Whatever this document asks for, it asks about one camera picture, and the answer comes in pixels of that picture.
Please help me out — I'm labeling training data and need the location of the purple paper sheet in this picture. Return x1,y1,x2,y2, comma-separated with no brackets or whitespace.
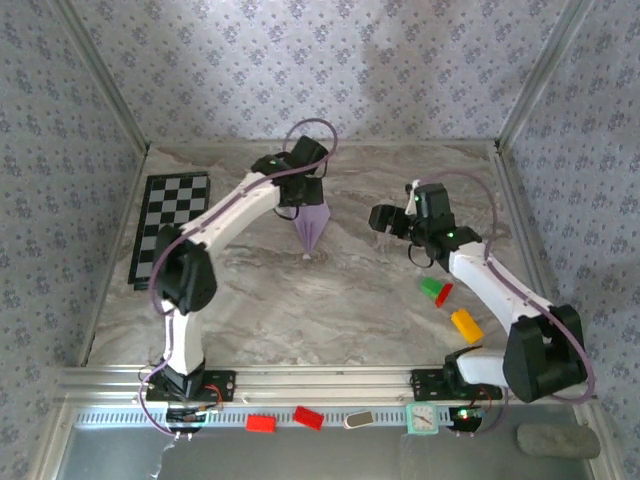
292,202,333,257

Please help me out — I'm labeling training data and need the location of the green toy block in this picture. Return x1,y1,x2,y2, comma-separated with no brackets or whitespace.
419,276,445,301

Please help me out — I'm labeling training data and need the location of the yellow toy block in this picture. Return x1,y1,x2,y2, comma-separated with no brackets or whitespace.
449,308,485,345

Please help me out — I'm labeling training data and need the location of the black and grey checkerboard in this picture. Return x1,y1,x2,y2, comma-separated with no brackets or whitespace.
127,172,211,294

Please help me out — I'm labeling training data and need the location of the perforated metal strip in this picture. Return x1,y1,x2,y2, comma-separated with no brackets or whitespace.
72,405,494,429

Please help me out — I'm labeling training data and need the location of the silver oval object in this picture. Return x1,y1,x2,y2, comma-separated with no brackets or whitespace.
343,409,374,430

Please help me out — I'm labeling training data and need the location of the mint green clock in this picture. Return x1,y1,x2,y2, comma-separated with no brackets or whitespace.
404,402,440,436

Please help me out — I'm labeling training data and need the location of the red toy brick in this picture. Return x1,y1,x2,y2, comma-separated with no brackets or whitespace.
245,414,277,434
292,405,325,431

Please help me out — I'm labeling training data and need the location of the grey stone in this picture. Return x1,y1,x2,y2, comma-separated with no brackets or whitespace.
516,423,601,459

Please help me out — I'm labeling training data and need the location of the clear tape strip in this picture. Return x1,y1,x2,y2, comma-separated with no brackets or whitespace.
148,439,177,480

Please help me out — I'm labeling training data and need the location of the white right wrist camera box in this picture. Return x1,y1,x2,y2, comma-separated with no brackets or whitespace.
403,180,422,217

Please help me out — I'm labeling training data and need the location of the aluminium side rail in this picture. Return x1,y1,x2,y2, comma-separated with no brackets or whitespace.
77,143,151,367
492,144,571,364

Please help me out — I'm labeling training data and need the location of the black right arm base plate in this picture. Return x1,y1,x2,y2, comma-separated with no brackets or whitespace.
410,368,504,401

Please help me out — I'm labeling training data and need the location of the aluminium mounting rail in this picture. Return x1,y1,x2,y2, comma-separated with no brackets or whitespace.
54,364,599,406

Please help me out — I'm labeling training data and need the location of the aluminium frame post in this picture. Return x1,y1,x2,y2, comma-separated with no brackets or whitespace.
494,0,596,151
49,0,151,154

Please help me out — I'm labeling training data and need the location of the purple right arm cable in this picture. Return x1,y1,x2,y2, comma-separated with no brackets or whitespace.
417,169,597,442

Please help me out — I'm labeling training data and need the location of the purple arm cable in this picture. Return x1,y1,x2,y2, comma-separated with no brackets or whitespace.
137,118,340,442
417,169,597,442

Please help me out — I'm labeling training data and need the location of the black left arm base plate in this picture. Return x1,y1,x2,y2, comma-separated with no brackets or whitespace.
145,369,237,404

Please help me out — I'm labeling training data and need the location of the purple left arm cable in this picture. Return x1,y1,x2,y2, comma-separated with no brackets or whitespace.
137,118,340,442

